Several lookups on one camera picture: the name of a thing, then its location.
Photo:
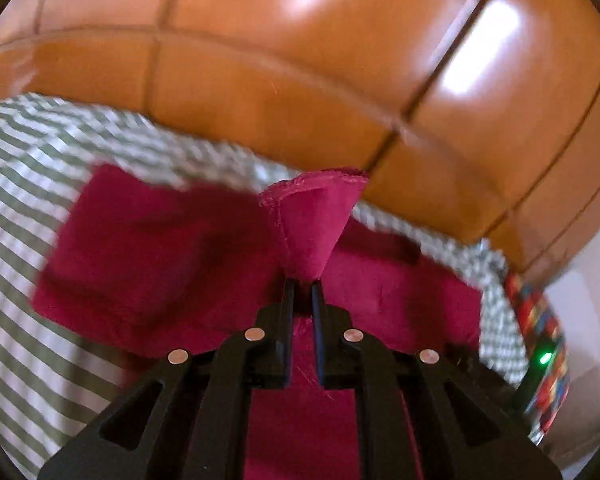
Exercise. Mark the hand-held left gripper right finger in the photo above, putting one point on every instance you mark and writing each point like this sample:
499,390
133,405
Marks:
322,350

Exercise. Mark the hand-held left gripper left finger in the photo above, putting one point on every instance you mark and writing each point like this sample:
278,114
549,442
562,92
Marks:
280,350

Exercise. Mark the dark red garment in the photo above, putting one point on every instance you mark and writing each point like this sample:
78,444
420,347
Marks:
155,260

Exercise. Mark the colourful plaid pillow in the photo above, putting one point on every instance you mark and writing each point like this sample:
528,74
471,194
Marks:
535,310

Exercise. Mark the green white checked bedsheet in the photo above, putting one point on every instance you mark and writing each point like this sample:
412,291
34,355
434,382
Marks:
20,210

